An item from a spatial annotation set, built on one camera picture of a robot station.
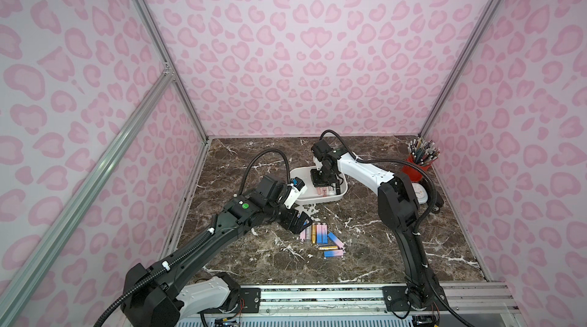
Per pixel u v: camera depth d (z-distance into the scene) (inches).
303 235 33.7
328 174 32.3
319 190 37.5
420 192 37.7
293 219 25.2
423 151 36.4
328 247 32.4
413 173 38.1
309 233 33.9
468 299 29.0
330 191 38.5
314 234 33.8
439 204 35.6
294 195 26.6
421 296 25.0
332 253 32.3
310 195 37.5
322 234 33.8
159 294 14.9
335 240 33.2
